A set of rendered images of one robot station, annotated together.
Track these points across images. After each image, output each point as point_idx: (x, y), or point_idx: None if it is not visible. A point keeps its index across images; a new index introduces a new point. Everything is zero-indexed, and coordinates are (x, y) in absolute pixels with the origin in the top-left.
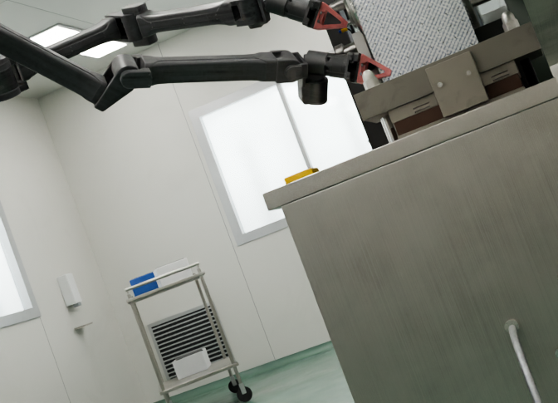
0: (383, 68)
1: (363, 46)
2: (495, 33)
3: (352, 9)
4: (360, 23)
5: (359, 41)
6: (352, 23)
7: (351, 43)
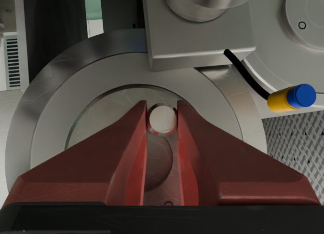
0: None
1: None
2: (135, 28)
3: (6, 156)
4: (20, 89)
5: (145, 20)
6: (88, 105)
7: (180, 7)
